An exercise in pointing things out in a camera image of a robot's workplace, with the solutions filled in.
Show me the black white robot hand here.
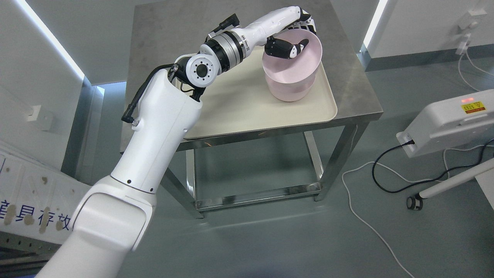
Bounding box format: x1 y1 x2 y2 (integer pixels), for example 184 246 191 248
242 6 316 59

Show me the pink bowl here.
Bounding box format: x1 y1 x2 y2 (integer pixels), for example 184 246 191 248
262 29 323 84
263 66 318 102

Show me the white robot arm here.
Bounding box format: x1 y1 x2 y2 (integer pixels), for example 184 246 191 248
37 22 276 278

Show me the beige plastic tray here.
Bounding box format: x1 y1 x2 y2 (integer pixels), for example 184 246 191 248
185 46 338 140

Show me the stainless steel table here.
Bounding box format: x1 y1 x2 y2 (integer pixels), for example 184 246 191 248
126 0 383 218

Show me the white machine on stand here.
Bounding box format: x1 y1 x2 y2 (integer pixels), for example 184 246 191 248
396 89 494 204

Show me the black caster wheel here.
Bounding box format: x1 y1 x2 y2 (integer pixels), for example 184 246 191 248
406 197 423 211

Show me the white signboard with blue text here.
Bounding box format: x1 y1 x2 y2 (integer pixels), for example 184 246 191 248
0 149 90 244

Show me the white floor cable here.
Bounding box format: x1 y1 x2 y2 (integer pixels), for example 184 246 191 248
342 146 494 278

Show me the black power cable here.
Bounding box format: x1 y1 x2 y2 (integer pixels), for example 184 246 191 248
372 139 494 194

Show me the white wall plug right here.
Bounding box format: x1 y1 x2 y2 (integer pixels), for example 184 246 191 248
455 8 487 55

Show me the white wall socket left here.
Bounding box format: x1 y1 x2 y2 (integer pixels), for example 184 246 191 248
27 105 54 131

